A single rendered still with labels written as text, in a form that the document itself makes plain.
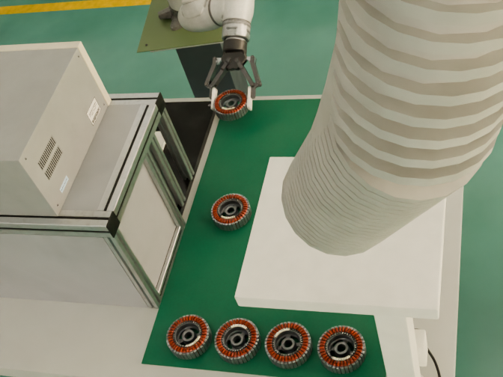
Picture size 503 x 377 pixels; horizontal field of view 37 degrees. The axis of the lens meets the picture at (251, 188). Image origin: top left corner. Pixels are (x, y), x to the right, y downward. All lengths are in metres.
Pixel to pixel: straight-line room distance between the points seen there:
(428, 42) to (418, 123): 0.09
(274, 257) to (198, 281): 0.61
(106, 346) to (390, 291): 0.90
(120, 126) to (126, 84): 1.98
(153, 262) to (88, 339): 0.26
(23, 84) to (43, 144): 0.19
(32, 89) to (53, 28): 2.74
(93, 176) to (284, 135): 0.68
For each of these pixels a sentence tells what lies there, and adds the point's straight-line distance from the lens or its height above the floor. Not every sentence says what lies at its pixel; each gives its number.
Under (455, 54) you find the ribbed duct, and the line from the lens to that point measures 0.56.
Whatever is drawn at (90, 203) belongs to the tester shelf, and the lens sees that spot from 1.80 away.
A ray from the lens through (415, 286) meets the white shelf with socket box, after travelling 1.35.
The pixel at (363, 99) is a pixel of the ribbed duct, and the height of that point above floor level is 1.92.
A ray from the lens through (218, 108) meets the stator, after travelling 2.31.
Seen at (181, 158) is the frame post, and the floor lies 0.87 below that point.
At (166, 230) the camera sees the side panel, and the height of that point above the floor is 0.82.
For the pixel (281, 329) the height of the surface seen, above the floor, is 0.79.
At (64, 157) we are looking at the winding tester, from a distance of 1.83.
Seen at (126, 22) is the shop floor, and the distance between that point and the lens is 4.36.
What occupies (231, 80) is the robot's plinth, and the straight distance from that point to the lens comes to 2.96.
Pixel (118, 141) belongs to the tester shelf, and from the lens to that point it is 1.90.
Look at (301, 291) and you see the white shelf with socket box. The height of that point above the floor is 1.21.
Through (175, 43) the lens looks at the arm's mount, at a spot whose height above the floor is 0.75.
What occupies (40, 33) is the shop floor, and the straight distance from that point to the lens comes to 4.59.
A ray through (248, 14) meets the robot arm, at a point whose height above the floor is 0.98.
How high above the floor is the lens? 2.35
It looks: 48 degrees down
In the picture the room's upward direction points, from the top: 20 degrees counter-clockwise
